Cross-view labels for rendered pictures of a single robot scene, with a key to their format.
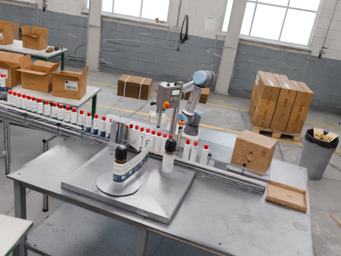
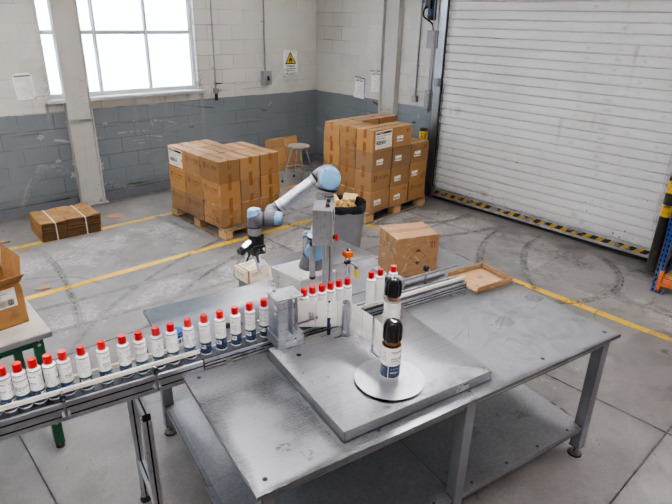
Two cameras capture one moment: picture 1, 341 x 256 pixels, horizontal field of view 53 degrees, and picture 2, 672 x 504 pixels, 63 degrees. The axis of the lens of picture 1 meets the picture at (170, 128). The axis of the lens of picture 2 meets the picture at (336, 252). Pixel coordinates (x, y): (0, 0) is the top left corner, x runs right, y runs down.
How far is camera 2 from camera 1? 217 cm
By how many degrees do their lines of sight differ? 44
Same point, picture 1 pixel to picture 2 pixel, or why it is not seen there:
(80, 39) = not seen: outside the picture
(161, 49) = not seen: outside the picture
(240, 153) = (404, 257)
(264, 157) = (434, 248)
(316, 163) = (355, 238)
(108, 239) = (346, 481)
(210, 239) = (532, 361)
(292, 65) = (185, 122)
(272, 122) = (243, 212)
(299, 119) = (273, 193)
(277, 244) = (556, 324)
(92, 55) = not seen: outside the picture
